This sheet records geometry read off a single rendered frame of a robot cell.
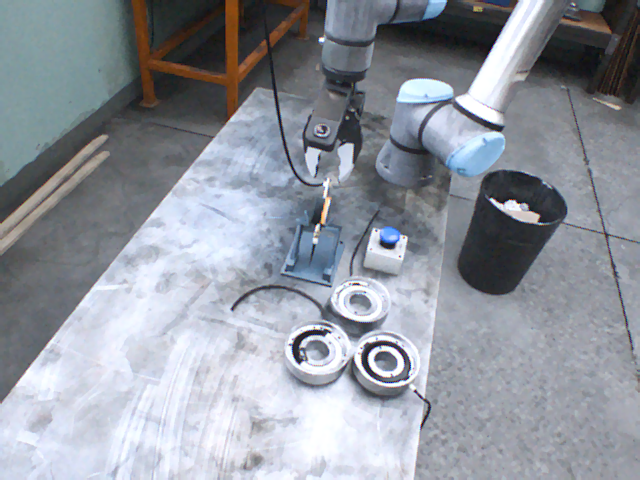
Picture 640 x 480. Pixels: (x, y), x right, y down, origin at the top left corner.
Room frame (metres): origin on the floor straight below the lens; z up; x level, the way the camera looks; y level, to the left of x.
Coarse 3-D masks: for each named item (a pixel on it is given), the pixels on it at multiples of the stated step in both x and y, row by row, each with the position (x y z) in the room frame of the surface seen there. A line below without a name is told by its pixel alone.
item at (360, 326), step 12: (348, 276) 0.63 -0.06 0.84; (360, 276) 0.63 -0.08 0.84; (336, 288) 0.60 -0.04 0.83; (372, 288) 0.62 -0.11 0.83; (384, 288) 0.61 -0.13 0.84; (336, 300) 0.58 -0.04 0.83; (348, 300) 0.58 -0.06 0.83; (360, 300) 0.60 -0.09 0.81; (372, 300) 0.59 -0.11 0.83; (384, 300) 0.60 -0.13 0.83; (336, 312) 0.55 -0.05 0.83; (360, 312) 0.56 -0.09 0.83; (372, 312) 0.56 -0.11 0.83; (384, 312) 0.56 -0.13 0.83; (348, 324) 0.53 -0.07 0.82; (360, 324) 0.53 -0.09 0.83; (372, 324) 0.54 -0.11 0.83
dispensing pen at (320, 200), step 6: (330, 180) 0.75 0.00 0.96; (330, 186) 0.74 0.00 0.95; (324, 192) 0.74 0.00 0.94; (318, 198) 0.72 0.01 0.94; (324, 198) 0.72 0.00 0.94; (318, 204) 0.71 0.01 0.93; (318, 210) 0.71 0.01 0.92; (312, 216) 0.70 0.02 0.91; (318, 216) 0.70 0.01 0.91; (318, 222) 0.69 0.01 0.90; (318, 228) 0.70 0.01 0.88; (318, 234) 0.69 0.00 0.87; (312, 252) 0.67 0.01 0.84
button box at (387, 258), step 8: (376, 232) 0.76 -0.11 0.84; (376, 240) 0.73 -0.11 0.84; (400, 240) 0.74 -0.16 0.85; (368, 248) 0.71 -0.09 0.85; (376, 248) 0.71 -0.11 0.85; (384, 248) 0.71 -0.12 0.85; (392, 248) 0.71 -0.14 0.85; (400, 248) 0.72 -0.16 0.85; (368, 256) 0.70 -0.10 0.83; (376, 256) 0.70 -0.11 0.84; (384, 256) 0.69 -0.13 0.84; (392, 256) 0.69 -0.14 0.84; (400, 256) 0.70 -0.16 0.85; (368, 264) 0.70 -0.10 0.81; (376, 264) 0.69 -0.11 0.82; (384, 264) 0.69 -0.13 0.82; (392, 264) 0.69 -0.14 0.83; (400, 264) 0.69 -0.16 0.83; (384, 272) 0.69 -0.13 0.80; (392, 272) 0.69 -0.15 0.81
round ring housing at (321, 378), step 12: (300, 324) 0.51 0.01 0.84; (312, 324) 0.52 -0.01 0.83; (324, 324) 0.52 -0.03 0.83; (288, 336) 0.48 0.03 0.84; (312, 336) 0.50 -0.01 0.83; (336, 336) 0.50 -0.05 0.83; (288, 348) 0.47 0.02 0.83; (312, 348) 0.49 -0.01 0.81; (324, 348) 0.49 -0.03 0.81; (348, 348) 0.48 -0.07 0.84; (288, 360) 0.44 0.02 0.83; (312, 360) 0.45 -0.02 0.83; (324, 360) 0.45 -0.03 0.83; (348, 360) 0.46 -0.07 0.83; (300, 372) 0.42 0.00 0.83; (312, 372) 0.42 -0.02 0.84; (324, 372) 0.43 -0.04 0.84; (336, 372) 0.43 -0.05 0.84; (312, 384) 0.42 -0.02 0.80
